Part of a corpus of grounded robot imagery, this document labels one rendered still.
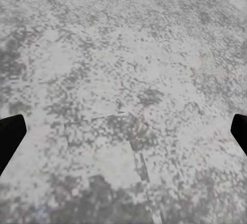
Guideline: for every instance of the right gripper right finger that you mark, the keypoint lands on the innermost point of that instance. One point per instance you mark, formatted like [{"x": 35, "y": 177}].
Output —
[{"x": 239, "y": 130}]

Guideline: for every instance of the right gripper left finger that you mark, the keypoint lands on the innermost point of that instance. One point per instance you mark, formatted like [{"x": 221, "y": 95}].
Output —
[{"x": 12, "y": 131}]

